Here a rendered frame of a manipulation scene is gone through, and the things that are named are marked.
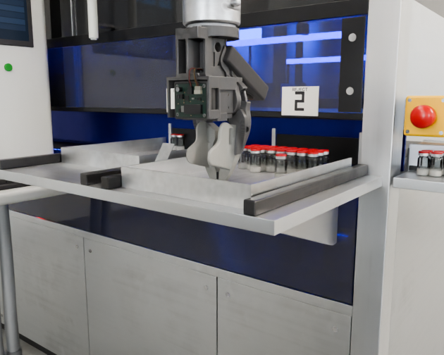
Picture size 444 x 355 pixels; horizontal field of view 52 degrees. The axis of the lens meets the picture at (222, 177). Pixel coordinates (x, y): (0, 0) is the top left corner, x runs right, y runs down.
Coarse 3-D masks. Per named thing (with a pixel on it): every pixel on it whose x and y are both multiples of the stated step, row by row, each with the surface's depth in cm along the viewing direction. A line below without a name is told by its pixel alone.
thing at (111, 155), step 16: (96, 144) 112; (112, 144) 116; (128, 144) 121; (144, 144) 125; (160, 144) 130; (64, 160) 105; (80, 160) 101; (96, 160) 98; (112, 160) 95; (128, 160) 92; (144, 160) 91
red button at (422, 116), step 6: (414, 108) 79; (420, 108) 79; (426, 108) 78; (432, 108) 78; (414, 114) 79; (420, 114) 79; (426, 114) 78; (432, 114) 78; (414, 120) 79; (420, 120) 79; (426, 120) 78; (432, 120) 78; (420, 126) 79; (426, 126) 79
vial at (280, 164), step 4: (276, 156) 82; (280, 156) 81; (284, 156) 81; (276, 160) 82; (280, 160) 81; (284, 160) 82; (276, 164) 82; (280, 164) 81; (284, 164) 81; (276, 168) 82; (280, 168) 81; (284, 168) 81; (276, 172) 82; (280, 172) 81; (284, 172) 82; (276, 176) 82
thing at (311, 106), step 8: (288, 88) 97; (296, 88) 96; (304, 88) 95; (312, 88) 94; (288, 96) 97; (296, 96) 96; (304, 96) 95; (312, 96) 94; (288, 104) 97; (304, 104) 95; (312, 104) 94; (288, 112) 98; (296, 112) 96; (304, 112) 95; (312, 112) 94
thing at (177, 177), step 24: (144, 168) 80; (168, 168) 85; (192, 168) 90; (312, 168) 74; (336, 168) 82; (168, 192) 70; (192, 192) 67; (216, 192) 64; (240, 192) 62; (264, 192) 63
